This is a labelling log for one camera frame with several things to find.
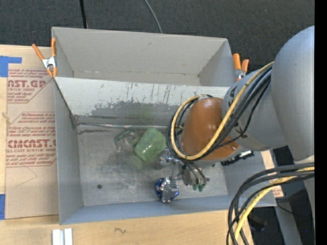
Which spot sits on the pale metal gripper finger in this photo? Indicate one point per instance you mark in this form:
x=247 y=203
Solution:
x=174 y=189
x=166 y=191

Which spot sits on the blue shiny small object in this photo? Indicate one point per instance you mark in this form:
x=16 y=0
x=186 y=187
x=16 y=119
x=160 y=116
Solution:
x=159 y=186

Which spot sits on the green glass cup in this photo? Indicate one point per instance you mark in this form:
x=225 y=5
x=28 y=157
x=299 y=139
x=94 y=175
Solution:
x=150 y=144

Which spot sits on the grey metal bin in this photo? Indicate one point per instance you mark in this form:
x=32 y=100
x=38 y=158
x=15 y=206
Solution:
x=107 y=172

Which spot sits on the clear glass thing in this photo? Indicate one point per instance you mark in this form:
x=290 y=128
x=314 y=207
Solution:
x=122 y=138

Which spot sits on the brown cardboard board, red print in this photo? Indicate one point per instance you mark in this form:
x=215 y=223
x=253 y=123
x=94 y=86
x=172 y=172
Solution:
x=28 y=182

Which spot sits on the black cylinder on white bracket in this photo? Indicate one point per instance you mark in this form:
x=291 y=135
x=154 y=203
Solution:
x=236 y=158

